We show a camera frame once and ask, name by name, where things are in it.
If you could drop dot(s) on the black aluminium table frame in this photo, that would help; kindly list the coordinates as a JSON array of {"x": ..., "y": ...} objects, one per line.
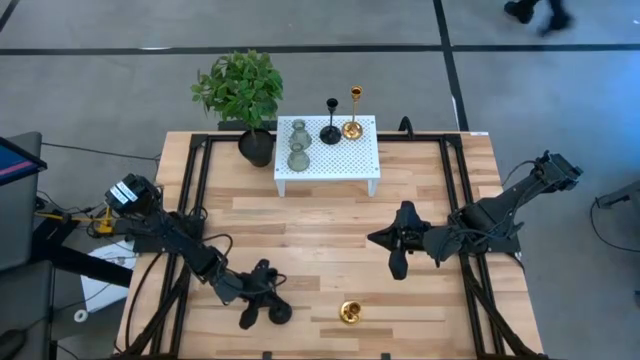
[{"x": 415, "y": 137}]

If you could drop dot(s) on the grey stand foot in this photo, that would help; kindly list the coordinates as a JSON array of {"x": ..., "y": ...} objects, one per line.
[{"x": 620, "y": 195}]

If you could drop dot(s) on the green artificial plant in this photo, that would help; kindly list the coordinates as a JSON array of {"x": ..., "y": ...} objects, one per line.
[{"x": 240, "y": 90}]

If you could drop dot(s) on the white perforated metal shelf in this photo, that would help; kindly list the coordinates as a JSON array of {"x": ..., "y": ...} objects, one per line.
[{"x": 350, "y": 160}]

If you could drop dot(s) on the white tape roll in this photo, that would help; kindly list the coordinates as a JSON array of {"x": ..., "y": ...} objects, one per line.
[{"x": 76, "y": 315}]

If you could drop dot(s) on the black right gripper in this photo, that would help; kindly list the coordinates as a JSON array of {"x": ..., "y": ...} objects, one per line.
[{"x": 412, "y": 235}]

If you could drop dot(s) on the black candlestick holder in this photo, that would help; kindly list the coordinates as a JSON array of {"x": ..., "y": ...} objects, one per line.
[
  {"x": 282, "y": 315},
  {"x": 330, "y": 135}
]

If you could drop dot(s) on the person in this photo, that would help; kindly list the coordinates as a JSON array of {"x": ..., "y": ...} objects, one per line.
[{"x": 555, "y": 20}]

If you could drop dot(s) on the black clamp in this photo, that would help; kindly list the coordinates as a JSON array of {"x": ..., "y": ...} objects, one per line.
[{"x": 406, "y": 127}]

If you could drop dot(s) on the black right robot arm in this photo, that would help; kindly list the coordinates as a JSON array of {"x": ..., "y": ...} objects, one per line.
[{"x": 500, "y": 207}]

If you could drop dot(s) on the black plant pot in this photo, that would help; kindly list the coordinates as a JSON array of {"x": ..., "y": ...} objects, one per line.
[{"x": 256, "y": 150}]

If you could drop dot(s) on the blue screen monitor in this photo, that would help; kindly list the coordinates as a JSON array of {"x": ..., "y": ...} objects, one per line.
[{"x": 15, "y": 165}]

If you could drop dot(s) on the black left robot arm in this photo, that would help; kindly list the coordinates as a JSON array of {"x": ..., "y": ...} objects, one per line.
[{"x": 195, "y": 255}]

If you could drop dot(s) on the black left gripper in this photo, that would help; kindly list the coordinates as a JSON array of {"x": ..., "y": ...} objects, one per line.
[{"x": 260, "y": 282}]

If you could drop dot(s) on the black stand beam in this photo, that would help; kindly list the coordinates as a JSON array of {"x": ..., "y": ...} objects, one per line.
[{"x": 90, "y": 265}]

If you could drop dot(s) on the white sticker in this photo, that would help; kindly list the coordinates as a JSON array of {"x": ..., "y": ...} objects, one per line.
[{"x": 479, "y": 133}]

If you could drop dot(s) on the grey equipment cart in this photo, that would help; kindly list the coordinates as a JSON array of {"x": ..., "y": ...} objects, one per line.
[{"x": 20, "y": 225}]

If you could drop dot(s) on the ribbed glass candle holder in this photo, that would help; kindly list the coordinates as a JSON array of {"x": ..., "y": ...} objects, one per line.
[
  {"x": 300, "y": 136},
  {"x": 298, "y": 161}
]

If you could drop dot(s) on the gold candlestick holder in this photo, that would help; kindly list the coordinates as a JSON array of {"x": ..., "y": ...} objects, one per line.
[
  {"x": 350, "y": 312},
  {"x": 352, "y": 131}
]

